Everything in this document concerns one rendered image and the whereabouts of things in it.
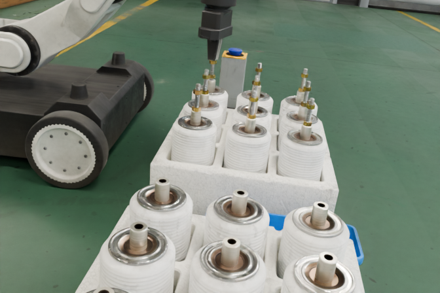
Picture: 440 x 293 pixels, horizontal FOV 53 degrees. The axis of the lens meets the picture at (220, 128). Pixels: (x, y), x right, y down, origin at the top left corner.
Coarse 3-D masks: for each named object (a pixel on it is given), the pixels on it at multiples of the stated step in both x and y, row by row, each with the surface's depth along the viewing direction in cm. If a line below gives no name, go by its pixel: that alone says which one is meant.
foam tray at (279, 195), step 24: (168, 144) 102; (216, 144) 104; (168, 168) 92; (192, 168) 92; (216, 168) 93; (192, 192) 94; (216, 192) 93; (264, 192) 92; (288, 192) 91; (312, 192) 90; (336, 192) 90
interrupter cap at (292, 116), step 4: (288, 112) 107; (292, 112) 107; (296, 112) 107; (288, 116) 104; (292, 116) 105; (296, 116) 106; (312, 116) 106; (316, 116) 106; (292, 120) 103; (296, 120) 102; (300, 120) 103; (312, 120) 103; (316, 120) 103
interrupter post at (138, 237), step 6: (138, 222) 57; (132, 228) 55; (138, 228) 57; (144, 228) 56; (132, 234) 55; (138, 234) 55; (144, 234) 55; (132, 240) 56; (138, 240) 55; (144, 240) 56; (132, 246) 56; (138, 246) 56; (144, 246) 56
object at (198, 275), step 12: (192, 264) 55; (264, 264) 57; (192, 276) 55; (204, 276) 53; (264, 276) 55; (192, 288) 55; (204, 288) 53; (216, 288) 52; (228, 288) 52; (240, 288) 52; (252, 288) 53
